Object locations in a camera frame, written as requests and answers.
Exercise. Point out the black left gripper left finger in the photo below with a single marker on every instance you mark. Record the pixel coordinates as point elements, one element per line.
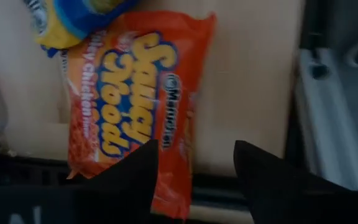
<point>129,186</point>

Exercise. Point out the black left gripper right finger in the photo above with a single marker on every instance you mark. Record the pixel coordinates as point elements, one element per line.
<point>275,193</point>

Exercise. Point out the orange ramen noodle pack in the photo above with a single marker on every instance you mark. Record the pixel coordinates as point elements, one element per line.
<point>166,62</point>

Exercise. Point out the blue yellow ramen noodle pack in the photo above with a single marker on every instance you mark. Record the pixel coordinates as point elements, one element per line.
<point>73,18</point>

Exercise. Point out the silver aluminium bar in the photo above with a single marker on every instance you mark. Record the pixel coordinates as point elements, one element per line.
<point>328,124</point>

